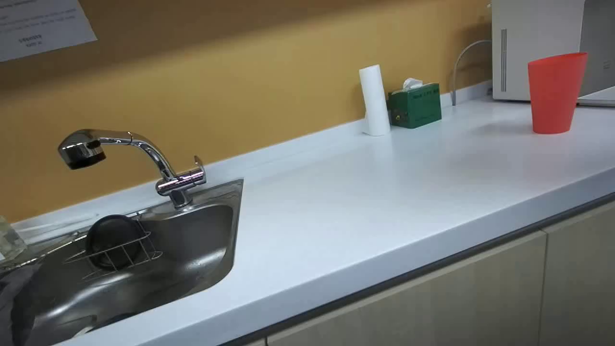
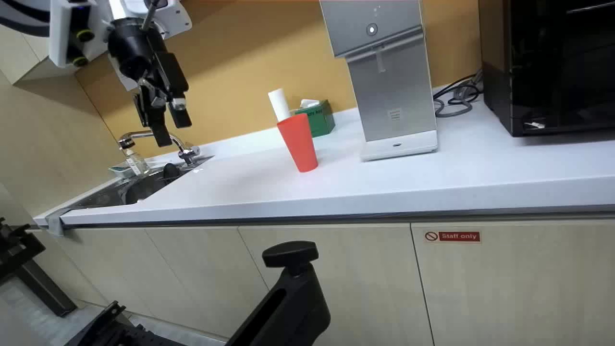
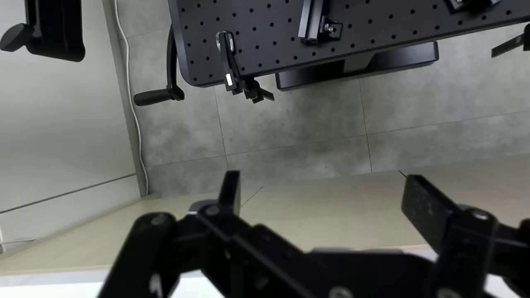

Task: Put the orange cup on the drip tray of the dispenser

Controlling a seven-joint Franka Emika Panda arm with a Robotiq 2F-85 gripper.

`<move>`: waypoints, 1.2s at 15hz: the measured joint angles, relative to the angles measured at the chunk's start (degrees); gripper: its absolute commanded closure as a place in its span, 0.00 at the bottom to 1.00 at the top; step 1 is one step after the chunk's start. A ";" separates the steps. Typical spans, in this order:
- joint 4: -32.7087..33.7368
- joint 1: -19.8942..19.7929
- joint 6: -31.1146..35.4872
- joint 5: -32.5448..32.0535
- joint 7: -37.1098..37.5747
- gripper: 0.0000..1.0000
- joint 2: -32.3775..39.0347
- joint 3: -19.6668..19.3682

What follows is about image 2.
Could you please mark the white paper roll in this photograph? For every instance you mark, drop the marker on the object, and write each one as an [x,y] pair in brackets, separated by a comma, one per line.
[279,105]

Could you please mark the chrome sink faucet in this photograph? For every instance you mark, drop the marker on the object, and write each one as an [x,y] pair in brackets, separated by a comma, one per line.
[183,151]

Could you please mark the green tissue box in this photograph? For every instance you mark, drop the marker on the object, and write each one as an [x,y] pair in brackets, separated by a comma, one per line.
[320,116]

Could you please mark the red warning sticker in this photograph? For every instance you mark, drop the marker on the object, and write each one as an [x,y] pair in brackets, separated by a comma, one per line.
[452,237]

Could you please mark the black microwave oven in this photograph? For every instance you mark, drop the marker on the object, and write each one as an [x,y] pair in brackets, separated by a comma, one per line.
[548,66]

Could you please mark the clear soap bottle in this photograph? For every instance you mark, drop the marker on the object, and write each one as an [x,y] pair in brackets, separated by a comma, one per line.
[135,162]

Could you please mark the orange plastic cup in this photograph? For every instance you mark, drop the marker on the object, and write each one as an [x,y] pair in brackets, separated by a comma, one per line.
[299,141]

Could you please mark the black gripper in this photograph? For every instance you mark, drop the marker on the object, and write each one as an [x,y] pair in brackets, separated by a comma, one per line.
[143,58]

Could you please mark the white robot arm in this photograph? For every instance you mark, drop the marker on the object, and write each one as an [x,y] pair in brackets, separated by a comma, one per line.
[79,30]

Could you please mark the light wood cabinet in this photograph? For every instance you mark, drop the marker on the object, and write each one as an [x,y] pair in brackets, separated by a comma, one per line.
[525,283]

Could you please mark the silver water dispenser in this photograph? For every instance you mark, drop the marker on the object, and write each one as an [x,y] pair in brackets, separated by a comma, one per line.
[385,49]

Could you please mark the black camera stand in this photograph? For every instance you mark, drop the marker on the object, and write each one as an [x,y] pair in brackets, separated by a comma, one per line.
[18,251]

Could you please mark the stainless steel sink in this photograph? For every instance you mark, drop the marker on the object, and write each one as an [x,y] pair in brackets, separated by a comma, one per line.
[133,189]

